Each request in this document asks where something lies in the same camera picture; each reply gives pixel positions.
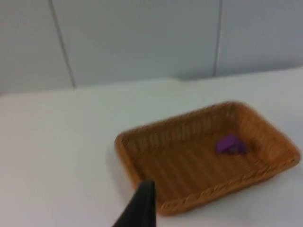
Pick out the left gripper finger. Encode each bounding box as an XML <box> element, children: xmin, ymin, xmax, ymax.
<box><xmin>113</xmin><ymin>180</ymin><xmax>157</xmax><ymax>227</ymax></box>

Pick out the pale brown wicker basket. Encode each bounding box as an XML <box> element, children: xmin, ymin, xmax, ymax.
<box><xmin>114</xmin><ymin>101</ymin><xmax>301</xmax><ymax>210</ymax></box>

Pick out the purple triangular block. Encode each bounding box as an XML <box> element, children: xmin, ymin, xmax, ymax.
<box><xmin>215</xmin><ymin>134</ymin><xmax>248</xmax><ymax>155</ymax></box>

